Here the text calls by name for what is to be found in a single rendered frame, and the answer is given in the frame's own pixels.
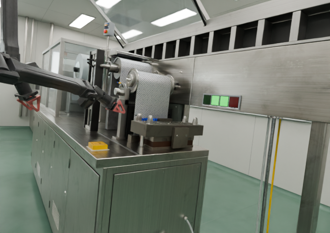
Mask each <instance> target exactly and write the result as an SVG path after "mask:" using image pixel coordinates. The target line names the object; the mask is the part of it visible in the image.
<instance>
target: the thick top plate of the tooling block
mask: <svg viewBox="0 0 330 233"><path fill-rule="evenodd" d="M146 123H147V121H142V122H138V121H135V120H132V121H131V130H130V131H132V132H134V133H137V134H139V135H142V136H144V137H163V136H172V131H173V127H188V128H189V135H188V136H200V135H203V127H204V126H203V125H192V123H189V122H187V123H183V122H176V121H172V122H159V121H153V125H150V124H146Z"/></svg>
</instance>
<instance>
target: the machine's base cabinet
mask: <svg viewBox="0 0 330 233"><path fill-rule="evenodd" d="M33 120H34V124H33V138H32V151H31V166H32V169H33V172H34V175H35V178H36V182H37V185H38V188H39V191H40V194H41V197H42V201H43V204H44V207H45V210H46V213H47V216H48V220H49V223H50V225H51V229H52V232H53V233H192V232H191V230H190V227H189V225H188V223H187V222H186V221H184V218H185V217H188V219H189V220H188V221H189V223H190V225H191V227H192V229H193V233H199V231H200V223H201V215H202V206H203V197H204V189H205V181H206V172H207V164H208V156H204V157H195V158H186V159H177V160H168V161H159V162H150V163H142V164H133V165H123V166H114V167H106V168H95V167H94V166H93V165H92V164H91V163H90V162H89V161H88V160H87V159H86V158H84V157H83V156H82V155H81V154H80V153H79V152H78V151H77V150H76V149H75V148H74V147H73V146H72V145H71V144H70V143H69V142H68V141H67V140H66V139H65V138H64V137H63V136H62V135H60V134H59V133H58V132H57V131H56V130H55V129H54V128H53V127H52V126H51V125H50V124H49V123H48V122H47V121H46V120H45V119H44V118H43V117H42V116H41V115H40V114H39V113H38V112H36V111H34V119H33Z"/></svg>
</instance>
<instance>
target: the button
mask: <svg viewBox="0 0 330 233"><path fill-rule="evenodd" d="M88 146H89V148H91V149H92V150H104V149H108V145H107V144H106V143H104V142H89V143H88Z"/></svg>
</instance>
